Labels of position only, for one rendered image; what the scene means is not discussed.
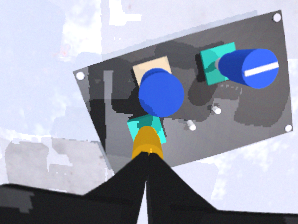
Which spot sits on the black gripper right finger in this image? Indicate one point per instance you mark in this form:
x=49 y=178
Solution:
x=170 y=200

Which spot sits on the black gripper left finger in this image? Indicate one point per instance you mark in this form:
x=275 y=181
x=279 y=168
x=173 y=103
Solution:
x=116 y=201

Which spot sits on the grey circuit board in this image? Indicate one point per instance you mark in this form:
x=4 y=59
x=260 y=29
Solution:
x=193 y=97

